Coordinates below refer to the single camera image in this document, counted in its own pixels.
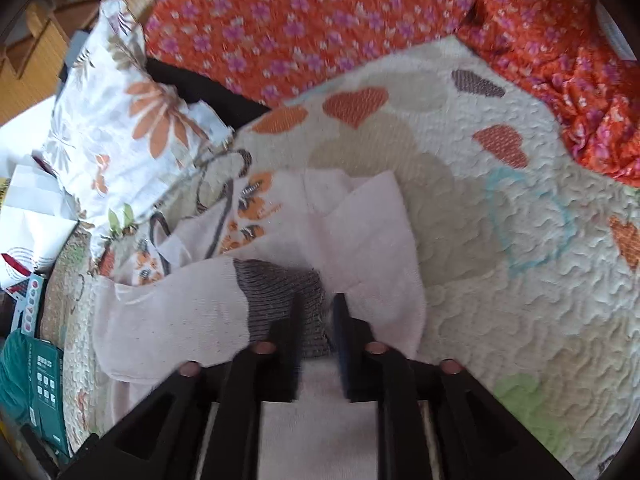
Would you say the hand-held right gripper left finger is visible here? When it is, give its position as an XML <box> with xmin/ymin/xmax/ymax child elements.
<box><xmin>57</xmin><ymin>291</ymin><xmax>305</xmax><ymax>480</ymax></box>

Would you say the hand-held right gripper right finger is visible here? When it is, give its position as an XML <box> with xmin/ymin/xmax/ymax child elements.
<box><xmin>332</xmin><ymin>292</ymin><xmax>576</xmax><ymax>480</ymax></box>

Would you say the light pink towel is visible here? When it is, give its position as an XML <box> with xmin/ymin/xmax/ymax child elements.
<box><xmin>92</xmin><ymin>169</ymin><xmax>428</xmax><ymax>480</ymax></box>

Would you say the heart print quilt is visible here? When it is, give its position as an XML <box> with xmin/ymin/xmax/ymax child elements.
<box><xmin>40</xmin><ymin>35</ymin><xmax>640</xmax><ymax>480</ymax></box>

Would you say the teal box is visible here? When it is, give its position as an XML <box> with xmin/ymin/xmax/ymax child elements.
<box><xmin>0</xmin><ymin>330</ymin><xmax>71</xmax><ymax>461</ymax></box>

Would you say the blue dotted box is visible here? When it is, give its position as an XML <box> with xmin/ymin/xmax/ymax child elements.
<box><xmin>10</xmin><ymin>272</ymin><xmax>48</xmax><ymax>336</ymax></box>

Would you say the black cloth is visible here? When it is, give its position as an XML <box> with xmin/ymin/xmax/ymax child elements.
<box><xmin>145</xmin><ymin>57</ymin><xmax>271</xmax><ymax>128</ymax></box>

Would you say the white paper bag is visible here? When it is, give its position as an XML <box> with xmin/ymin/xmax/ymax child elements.
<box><xmin>0</xmin><ymin>162</ymin><xmax>81</xmax><ymax>291</ymax></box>

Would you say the white floral pillow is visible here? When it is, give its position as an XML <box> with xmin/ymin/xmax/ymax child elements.
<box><xmin>40</xmin><ymin>0</ymin><xmax>236</xmax><ymax>241</ymax></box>

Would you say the orange floral blanket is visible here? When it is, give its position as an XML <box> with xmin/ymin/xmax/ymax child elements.
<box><xmin>142</xmin><ymin>0</ymin><xmax>640</xmax><ymax>188</ymax></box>

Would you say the white sheet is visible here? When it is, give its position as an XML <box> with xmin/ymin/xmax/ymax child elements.
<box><xmin>0</xmin><ymin>95</ymin><xmax>57</xmax><ymax>171</ymax></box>

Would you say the wooden furniture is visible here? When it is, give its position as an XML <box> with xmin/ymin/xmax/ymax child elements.
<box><xmin>0</xmin><ymin>0</ymin><xmax>171</xmax><ymax>126</ymax></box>

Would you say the white round object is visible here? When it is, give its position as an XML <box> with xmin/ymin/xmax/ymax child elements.
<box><xmin>600</xmin><ymin>5</ymin><xmax>637</xmax><ymax>61</ymax></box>

